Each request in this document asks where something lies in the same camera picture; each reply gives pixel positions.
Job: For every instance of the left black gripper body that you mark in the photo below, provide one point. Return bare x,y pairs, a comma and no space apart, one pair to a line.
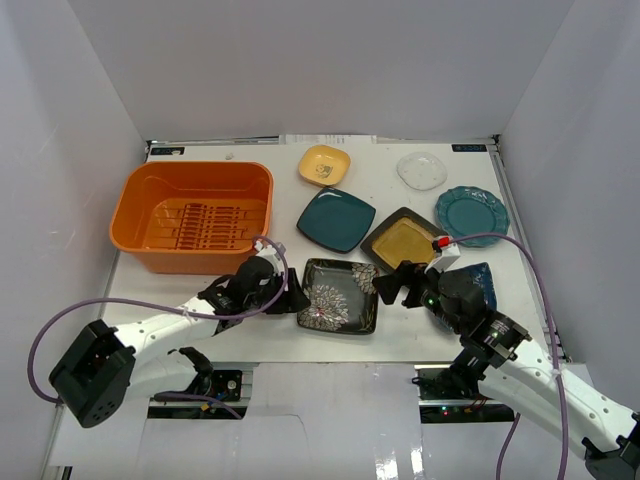
279,295

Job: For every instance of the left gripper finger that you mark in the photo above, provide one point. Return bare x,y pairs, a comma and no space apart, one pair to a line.
289,303
291,283

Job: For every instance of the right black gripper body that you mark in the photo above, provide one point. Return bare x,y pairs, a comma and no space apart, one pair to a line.
426,294

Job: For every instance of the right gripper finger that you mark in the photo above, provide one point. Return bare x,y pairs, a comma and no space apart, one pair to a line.
389,286
409,271

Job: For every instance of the black floral square plate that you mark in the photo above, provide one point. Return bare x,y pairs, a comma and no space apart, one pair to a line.
342,296

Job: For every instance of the teal square plate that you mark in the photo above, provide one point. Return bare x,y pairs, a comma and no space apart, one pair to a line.
336,220

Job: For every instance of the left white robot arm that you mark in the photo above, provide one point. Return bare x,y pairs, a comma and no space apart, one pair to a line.
156,358

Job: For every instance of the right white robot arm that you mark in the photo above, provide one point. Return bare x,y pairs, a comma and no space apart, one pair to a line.
500,360

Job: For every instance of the orange plastic bin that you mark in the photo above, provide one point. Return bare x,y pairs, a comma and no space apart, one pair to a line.
193,218

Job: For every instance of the dark blue shell plate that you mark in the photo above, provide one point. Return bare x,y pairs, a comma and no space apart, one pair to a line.
480,274

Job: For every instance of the yellow and black square plate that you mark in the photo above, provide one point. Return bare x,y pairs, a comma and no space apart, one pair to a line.
403,236

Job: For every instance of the teal scalloped round plate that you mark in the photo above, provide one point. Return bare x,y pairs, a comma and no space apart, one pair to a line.
468,210

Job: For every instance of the clear glass plate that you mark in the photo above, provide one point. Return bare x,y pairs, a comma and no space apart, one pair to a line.
421,171

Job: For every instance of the yellow panda square dish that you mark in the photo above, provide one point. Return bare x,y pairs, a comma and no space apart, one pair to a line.
324,165

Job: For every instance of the white paper sheets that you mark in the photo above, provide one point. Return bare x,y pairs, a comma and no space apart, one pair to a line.
326,139

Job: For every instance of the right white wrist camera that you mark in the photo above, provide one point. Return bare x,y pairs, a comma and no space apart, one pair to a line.
446,253

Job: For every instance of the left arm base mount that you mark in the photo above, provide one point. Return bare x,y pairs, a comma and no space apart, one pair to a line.
231,387

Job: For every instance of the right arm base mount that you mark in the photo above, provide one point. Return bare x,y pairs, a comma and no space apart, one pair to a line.
445,404

